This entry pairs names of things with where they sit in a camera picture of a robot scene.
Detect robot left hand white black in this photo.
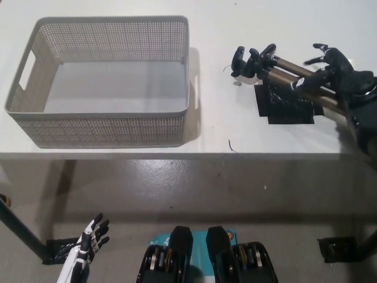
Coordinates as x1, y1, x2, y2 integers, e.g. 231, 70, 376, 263
57, 213, 111, 283

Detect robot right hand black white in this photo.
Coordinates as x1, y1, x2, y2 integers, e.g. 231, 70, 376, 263
289, 43, 377, 101

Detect bronze tripod with black head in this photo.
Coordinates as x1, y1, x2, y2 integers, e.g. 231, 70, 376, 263
230, 43, 359, 119

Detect black tape patch on desk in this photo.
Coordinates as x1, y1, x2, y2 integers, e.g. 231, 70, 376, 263
253, 84, 325, 126

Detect robot body black teal blocks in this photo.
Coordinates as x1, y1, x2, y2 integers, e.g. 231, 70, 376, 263
135, 225, 279, 283

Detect grey perforated rectangular basket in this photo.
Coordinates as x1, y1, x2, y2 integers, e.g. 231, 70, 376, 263
3, 15, 190, 149

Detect black metal table leg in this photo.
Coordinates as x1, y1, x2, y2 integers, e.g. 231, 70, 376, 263
0, 196, 53, 265

